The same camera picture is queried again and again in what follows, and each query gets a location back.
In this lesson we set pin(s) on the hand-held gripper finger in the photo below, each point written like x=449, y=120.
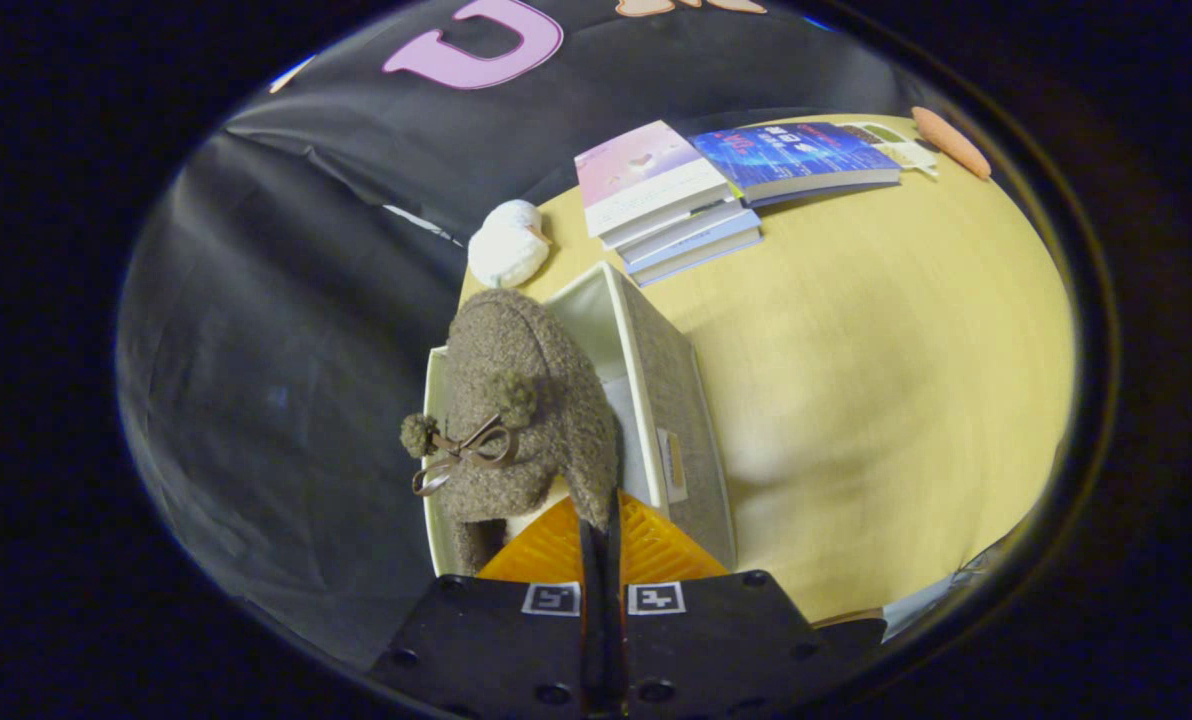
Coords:
x=614, y=600
x=592, y=600

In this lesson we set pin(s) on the white book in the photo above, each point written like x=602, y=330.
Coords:
x=691, y=222

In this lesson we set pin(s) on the brown fuzzy shoe with bow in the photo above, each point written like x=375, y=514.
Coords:
x=526, y=360

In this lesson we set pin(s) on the orange fuzzy pad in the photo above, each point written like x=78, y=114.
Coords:
x=951, y=143

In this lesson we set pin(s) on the pink book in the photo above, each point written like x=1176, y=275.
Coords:
x=641, y=170

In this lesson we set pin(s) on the white duck plush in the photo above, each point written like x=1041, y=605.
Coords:
x=504, y=248

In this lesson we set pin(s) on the pale blue book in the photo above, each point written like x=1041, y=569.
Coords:
x=706, y=250

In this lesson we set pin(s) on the white compartment tray with grains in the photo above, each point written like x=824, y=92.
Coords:
x=901, y=150

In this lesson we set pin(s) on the black backdrop cloth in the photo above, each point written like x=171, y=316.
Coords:
x=286, y=350

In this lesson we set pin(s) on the grey fabric storage box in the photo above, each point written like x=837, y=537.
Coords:
x=676, y=400

